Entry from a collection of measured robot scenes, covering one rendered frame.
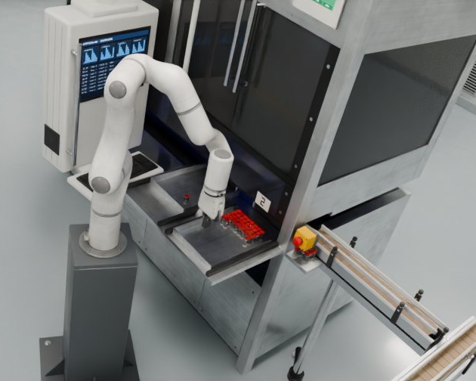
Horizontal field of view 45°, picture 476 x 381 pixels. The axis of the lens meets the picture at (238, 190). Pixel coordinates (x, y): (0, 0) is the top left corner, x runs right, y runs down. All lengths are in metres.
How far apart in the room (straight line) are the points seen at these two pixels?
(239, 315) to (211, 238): 0.60
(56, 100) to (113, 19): 0.44
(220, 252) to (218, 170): 0.52
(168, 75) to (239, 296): 1.36
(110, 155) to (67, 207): 1.90
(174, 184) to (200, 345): 0.95
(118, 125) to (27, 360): 1.49
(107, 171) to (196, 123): 0.37
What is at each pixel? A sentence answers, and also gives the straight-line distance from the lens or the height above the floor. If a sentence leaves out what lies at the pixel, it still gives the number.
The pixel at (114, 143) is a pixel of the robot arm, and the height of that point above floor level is 1.38.
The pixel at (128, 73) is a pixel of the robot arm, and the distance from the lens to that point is 1.92.
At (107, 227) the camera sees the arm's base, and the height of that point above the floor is 1.00.
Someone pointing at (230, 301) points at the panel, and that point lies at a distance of 2.98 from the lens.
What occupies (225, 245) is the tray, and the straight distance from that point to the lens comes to 2.48.
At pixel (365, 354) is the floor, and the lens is 3.53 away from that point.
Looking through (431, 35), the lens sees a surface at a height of 1.83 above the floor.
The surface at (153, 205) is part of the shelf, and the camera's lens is 2.62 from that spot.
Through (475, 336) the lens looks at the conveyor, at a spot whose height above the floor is 0.93.
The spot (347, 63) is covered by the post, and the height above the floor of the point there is 1.77.
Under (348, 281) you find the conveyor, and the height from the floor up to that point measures 0.90.
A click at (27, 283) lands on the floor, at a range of 3.46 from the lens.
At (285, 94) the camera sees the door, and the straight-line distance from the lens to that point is 2.33.
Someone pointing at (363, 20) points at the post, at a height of 1.93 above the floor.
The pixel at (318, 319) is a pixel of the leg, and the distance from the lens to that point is 2.78.
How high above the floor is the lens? 2.49
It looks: 35 degrees down
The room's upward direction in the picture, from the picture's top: 15 degrees clockwise
